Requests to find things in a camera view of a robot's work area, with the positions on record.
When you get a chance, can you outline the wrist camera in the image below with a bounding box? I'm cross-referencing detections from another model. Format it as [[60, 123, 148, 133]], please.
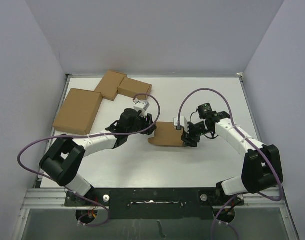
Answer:
[[133, 98, 150, 112], [173, 115, 189, 133]]

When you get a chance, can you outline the purple cable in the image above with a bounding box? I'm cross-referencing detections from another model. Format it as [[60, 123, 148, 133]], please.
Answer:
[[17, 92, 161, 208], [177, 87, 285, 240]]

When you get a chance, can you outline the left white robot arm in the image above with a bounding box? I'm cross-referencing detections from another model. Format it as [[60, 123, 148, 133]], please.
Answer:
[[39, 108, 157, 206]]

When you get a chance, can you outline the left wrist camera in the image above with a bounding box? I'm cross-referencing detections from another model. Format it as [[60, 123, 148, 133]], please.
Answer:
[[133, 98, 150, 112]]

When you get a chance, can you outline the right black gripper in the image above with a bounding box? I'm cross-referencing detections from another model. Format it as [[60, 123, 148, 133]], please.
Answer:
[[181, 121, 211, 147]]

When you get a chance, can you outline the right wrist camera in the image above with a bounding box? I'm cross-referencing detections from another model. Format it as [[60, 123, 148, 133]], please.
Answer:
[[173, 115, 189, 133]]

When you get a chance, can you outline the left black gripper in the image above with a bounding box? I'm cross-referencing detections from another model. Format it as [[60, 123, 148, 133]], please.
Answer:
[[126, 111, 156, 135]]

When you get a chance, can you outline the long folded cardboard box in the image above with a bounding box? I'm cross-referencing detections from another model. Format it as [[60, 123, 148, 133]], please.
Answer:
[[118, 77, 152, 100]]

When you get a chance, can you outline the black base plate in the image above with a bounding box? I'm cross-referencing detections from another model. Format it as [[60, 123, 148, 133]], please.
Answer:
[[64, 187, 245, 220]]

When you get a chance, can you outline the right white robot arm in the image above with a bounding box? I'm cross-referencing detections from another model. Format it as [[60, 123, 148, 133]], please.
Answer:
[[174, 103, 284, 205]]

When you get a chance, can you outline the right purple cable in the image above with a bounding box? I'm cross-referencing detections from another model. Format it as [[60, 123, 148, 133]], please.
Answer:
[[177, 87, 285, 240]]

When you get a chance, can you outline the large folded cardboard box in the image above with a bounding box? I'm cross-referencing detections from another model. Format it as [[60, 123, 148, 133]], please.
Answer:
[[53, 88, 103, 136]]

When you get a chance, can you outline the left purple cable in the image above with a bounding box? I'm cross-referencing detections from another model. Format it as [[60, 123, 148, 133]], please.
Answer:
[[17, 92, 161, 208]]

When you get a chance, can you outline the square folded cardboard box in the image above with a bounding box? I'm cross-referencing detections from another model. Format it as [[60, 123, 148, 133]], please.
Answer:
[[94, 70, 127, 101]]

